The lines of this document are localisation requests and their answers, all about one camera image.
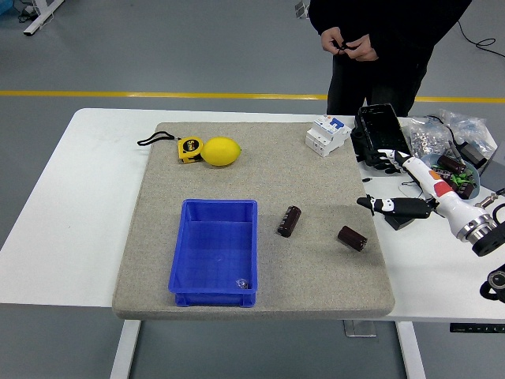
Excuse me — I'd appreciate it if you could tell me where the grey-brown mat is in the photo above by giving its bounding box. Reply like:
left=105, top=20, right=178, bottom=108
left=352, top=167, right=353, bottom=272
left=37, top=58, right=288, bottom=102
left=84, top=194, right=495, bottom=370
left=112, top=121, right=396, bottom=321

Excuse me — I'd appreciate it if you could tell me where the light blue bowl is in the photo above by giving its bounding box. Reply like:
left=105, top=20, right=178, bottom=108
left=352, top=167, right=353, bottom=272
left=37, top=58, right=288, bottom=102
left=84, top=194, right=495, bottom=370
left=418, top=152, right=482, bottom=202

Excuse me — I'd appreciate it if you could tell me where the white circuit breaker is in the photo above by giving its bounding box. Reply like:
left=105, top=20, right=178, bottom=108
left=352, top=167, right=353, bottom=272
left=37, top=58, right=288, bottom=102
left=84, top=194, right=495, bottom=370
left=305, top=114, right=353, bottom=159

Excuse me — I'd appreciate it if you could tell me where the short dark brown battery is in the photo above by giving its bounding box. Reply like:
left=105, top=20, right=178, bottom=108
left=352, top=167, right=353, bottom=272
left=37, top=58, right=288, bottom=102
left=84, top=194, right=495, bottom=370
left=337, top=225, right=368, bottom=252

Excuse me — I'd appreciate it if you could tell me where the person's right hand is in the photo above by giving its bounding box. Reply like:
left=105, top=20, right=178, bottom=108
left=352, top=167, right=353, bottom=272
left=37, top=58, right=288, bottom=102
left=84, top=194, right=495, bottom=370
left=320, top=26, right=349, bottom=57

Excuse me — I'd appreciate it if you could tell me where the black rectangular case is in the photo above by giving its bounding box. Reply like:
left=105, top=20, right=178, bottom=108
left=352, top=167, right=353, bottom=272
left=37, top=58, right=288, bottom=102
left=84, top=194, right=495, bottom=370
left=350, top=103, right=414, bottom=169

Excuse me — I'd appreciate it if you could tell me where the blue plastic box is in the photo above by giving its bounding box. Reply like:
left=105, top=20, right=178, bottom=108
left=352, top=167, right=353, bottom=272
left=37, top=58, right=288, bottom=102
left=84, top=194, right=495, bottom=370
left=168, top=198, right=260, bottom=308

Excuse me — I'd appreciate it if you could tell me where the green connector pile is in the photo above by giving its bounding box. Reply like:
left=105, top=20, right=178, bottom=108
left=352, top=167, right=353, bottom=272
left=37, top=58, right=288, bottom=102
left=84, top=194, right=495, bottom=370
left=451, top=167, right=477, bottom=186

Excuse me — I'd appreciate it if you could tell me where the white table leg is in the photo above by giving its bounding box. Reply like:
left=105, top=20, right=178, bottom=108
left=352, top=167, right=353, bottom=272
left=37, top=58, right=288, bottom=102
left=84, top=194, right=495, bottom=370
left=109, top=319, right=141, bottom=379
left=395, top=321, right=427, bottom=379

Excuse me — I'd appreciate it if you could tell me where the grey box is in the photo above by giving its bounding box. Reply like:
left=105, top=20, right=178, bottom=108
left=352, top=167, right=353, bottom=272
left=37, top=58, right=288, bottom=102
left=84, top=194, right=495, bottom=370
left=479, top=140, right=505, bottom=193

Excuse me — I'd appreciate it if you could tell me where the yellow tape measure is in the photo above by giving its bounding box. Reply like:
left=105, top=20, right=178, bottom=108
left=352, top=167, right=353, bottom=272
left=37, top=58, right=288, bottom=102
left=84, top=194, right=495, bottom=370
left=137, top=132, right=205, bottom=164

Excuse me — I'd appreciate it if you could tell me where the black power adapter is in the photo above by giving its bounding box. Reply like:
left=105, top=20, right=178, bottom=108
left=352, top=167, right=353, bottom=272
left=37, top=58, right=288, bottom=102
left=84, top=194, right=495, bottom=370
left=459, top=141, right=488, bottom=169

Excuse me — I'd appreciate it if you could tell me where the person's left hand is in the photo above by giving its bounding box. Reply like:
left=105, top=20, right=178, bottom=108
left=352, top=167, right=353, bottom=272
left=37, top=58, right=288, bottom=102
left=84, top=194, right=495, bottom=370
left=346, top=33, right=380, bottom=62

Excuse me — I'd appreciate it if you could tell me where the person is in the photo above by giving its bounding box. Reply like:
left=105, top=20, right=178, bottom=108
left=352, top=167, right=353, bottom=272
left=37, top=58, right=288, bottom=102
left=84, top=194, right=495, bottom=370
left=307, top=0, right=473, bottom=118

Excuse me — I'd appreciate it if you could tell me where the metal table bracket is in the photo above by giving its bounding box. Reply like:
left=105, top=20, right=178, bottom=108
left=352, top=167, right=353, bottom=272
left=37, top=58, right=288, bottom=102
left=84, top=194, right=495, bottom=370
left=342, top=320, right=378, bottom=338

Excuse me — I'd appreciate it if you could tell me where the clear bag of washers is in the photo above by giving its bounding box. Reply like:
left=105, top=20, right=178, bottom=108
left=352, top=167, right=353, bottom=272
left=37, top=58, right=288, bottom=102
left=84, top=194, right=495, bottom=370
left=406, top=116, right=455, bottom=159

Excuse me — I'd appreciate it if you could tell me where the clear plastic bag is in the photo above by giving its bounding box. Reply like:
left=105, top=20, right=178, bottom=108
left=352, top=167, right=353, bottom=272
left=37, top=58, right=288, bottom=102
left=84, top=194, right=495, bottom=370
left=437, top=108, right=499, bottom=159

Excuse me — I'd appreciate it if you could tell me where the black floor cable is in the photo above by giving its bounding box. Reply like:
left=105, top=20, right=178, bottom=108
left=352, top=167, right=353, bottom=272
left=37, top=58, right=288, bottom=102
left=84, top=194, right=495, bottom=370
left=457, top=19, right=505, bottom=58

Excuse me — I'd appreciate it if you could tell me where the white metal floor frame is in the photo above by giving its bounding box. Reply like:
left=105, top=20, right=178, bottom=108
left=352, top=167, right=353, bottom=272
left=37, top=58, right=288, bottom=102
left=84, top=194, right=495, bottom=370
left=22, top=0, right=66, bottom=37

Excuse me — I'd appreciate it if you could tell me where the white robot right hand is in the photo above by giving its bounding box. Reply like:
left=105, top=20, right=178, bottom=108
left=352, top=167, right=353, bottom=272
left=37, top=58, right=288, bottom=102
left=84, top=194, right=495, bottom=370
left=357, top=148, right=488, bottom=241

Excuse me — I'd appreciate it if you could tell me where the black table control panel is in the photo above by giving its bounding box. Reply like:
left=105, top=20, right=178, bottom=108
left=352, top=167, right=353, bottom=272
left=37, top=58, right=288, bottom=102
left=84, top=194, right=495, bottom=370
left=449, top=322, right=505, bottom=334

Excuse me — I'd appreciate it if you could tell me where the long dark brown battery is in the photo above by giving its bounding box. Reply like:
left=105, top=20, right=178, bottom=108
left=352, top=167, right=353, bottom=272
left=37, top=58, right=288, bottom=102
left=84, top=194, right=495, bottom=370
left=277, top=205, right=303, bottom=238

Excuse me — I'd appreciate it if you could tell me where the thin black cord loop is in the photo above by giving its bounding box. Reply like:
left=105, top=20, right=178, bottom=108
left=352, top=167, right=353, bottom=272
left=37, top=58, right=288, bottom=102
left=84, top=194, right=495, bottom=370
left=399, top=179, right=426, bottom=199

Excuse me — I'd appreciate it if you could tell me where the small black charger block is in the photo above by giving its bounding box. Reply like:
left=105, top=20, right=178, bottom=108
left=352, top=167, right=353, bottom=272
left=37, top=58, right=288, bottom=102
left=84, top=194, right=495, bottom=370
left=384, top=214, right=413, bottom=231

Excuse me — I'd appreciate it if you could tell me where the yellow lemon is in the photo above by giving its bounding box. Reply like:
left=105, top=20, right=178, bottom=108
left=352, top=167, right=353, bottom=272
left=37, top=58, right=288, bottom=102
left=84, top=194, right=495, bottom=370
left=200, top=136, right=242, bottom=167

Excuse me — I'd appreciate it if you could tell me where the metal bolt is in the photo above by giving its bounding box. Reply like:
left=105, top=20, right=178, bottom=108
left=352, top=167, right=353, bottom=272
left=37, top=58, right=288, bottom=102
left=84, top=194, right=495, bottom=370
left=474, top=189, right=505, bottom=208

